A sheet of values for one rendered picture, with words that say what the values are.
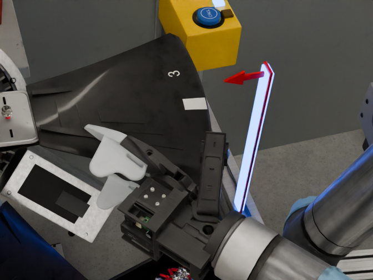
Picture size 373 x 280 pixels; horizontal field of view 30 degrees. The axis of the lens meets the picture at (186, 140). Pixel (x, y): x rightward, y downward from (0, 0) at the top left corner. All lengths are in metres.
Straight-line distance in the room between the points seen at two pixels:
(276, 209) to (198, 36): 1.19
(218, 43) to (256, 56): 0.81
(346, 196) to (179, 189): 0.18
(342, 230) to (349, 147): 1.70
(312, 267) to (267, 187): 1.60
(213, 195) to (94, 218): 0.28
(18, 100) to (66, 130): 0.08
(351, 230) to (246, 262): 0.14
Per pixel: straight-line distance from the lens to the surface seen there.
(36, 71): 1.82
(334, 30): 2.08
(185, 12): 1.21
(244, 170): 1.11
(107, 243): 2.16
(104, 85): 0.92
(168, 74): 0.94
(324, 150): 2.48
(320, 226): 0.83
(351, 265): 1.95
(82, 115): 0.88
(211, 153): 0.81
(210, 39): 1.19
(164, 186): 0.79
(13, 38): 1.49
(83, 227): 1.01
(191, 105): 0.92
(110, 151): 0.80
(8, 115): 0.87
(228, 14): 1.21
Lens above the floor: 1.83
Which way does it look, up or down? 49 degrees down
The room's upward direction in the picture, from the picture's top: 6 degrees clockwise
